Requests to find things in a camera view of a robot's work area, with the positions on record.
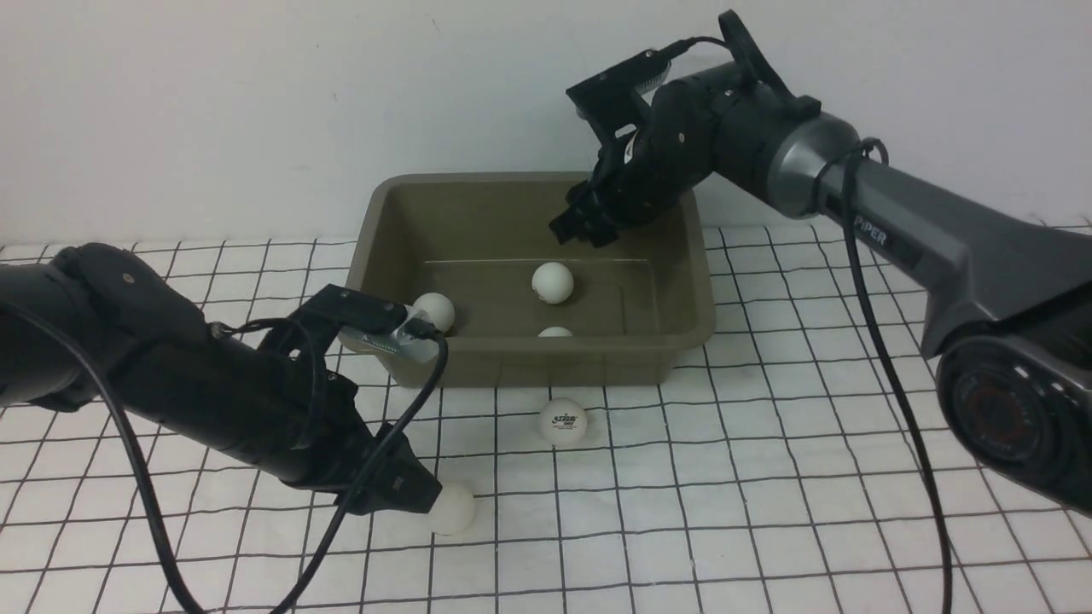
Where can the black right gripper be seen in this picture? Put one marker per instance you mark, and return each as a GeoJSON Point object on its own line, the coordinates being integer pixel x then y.
{"type": "Point", "coordinates": [636, 182]}

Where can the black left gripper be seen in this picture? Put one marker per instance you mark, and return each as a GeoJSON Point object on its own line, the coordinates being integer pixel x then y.
{"type": "Point", "coordinates": [315, 439]}

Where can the white ball red logo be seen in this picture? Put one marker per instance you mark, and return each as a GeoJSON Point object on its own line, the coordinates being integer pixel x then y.
{"type": "Point", "coordinates": [562, 422]}

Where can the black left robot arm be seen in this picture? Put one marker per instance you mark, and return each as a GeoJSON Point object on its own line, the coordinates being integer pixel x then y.
{"type": "Point", "coordinates": [256, 405]}

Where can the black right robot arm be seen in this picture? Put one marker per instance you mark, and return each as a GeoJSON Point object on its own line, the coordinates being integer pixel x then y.
{"type": "Point", "coordinates": [1007, 301]}

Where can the olive plastic bin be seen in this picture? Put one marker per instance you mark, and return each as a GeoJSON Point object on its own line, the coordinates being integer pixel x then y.
{"type": "Point", "coordinates": [477, 238]}

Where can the white grid tablecloth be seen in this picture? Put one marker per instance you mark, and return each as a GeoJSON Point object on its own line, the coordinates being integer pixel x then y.
{"type": "Point", "coordinates": [767, 475]}

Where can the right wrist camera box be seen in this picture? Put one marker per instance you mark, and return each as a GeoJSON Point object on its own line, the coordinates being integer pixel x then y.
{"type": "Point", "coordinates": [613, 100]}

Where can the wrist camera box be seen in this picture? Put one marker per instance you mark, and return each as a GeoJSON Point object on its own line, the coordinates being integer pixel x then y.
{"type": "Point", "coordinates": [390, 327]}
{"type": "Point", "coordinates": [613, 100]}

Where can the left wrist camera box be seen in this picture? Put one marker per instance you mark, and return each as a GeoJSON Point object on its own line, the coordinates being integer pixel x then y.
{"type": "Point", "coordinates": [390, 327]}

